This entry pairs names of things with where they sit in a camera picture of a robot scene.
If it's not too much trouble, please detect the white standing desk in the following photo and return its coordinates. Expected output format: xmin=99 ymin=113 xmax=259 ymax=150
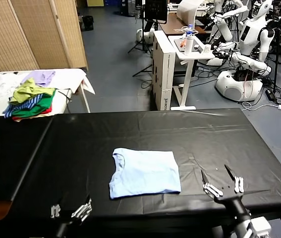
xmin=168 ymin=35 xmax=216 ymax=111

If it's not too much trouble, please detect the lavender garment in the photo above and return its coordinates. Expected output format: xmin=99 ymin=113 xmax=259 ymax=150
xmin=19 ymin=70 xmax=57 ymax=88

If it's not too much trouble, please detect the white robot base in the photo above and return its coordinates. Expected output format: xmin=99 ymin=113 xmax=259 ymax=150
xmin=135 ymin=28 xmax=155 ymax=43

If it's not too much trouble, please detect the white humanoid robot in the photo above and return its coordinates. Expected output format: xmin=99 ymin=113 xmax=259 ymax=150
xmin=207 ymin=0 xmax=250 ymax=43
xmin=215 ymin=0 xmax=276 ymax=102

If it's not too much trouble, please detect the black waste bin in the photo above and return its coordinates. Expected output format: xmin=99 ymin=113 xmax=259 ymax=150
xmin=81 ymin=15 xmax=94 ymax=32

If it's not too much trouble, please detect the light blue t-shirt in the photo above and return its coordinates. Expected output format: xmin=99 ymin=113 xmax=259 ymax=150
xmin=109 ymin=148 xmax=182 ymax=200

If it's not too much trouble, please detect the black tripod stand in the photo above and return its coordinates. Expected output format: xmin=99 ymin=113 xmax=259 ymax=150
xmin=127 ymin=0 xmax=154 ymax=54

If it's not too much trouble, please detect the red garment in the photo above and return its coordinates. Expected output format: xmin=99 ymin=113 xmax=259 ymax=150
xmin=12 ymin=104 xmax=54 ymax=121

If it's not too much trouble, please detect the white tumbler bottle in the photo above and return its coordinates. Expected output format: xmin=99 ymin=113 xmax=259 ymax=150
xmin=184 ymin=35 xmax=195 ymax=56

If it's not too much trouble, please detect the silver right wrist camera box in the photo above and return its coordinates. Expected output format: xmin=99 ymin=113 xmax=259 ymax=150
xmin=251 ymin=217 xmax=272 ymax=238

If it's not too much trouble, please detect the cream draped cloth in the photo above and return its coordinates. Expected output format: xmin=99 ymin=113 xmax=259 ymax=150
xmin=54 ymin=68 xmax=97 ymax=95

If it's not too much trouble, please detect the bamboo folding screen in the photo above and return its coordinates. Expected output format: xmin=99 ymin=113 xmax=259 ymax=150
xmin=0 ymin=0 xmax=89 ymax=72

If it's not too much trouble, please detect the brown desk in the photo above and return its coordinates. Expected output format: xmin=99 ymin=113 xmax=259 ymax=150
xmin=159 ymin=12 xmax=212 ymax=35

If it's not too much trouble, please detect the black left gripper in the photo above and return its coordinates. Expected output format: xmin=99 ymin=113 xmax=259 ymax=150
xmin=50 ymin=197 xmax=93 ymax=238

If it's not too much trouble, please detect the lime green garment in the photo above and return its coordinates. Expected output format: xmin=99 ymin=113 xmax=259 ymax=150
xmin=9 ymin=78 xmax=56 ymax=105

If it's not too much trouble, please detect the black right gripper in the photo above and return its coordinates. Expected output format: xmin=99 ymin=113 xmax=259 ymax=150
xmin=200 ymin=164 xmax=251 ymax=225

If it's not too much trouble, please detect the cream folded garment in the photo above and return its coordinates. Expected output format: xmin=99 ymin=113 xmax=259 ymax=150
xmin=13 ymin=113 xmax=54 ymax=123

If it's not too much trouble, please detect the black monitor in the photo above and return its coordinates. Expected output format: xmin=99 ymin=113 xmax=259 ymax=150
xmin=144 ymin=0 xmax=169 ymax=24

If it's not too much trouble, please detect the blue striped garment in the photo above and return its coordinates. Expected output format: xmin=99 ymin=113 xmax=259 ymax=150
xmin=2 ymin=94 xmax=44 ymax=119

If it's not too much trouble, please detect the black plastic table cover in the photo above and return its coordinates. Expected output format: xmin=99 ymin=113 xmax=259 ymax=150
xmin=11 ymin=108 xmax=281 ymax=224

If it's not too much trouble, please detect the tall white cardboard box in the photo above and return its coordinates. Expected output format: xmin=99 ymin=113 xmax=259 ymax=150
xmin=153 ymin=30 xmax=177 ymax=111

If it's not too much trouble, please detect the white curved machine cover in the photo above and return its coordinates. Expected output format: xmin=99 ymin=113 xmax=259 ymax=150
xmin=176 ymin=0 xmax=205 ymax=25

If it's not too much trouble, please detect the black power adapter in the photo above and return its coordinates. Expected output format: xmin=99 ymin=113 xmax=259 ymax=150
xmin=266 ymin=89 xmax=277 ymax=102

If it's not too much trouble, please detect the black cable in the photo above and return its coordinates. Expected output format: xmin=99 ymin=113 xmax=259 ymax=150
xmin=56 ymin=88 xmax=72 ymax=114

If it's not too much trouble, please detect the white power cable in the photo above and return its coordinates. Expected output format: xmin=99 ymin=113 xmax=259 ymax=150
xmin=241 ymin=101 xmax=280 ymax=111

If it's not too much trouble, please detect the black pole stand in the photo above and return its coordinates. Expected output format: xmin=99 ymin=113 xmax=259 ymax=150
xmin=272 ymin=27 xmax=281 ymax=93

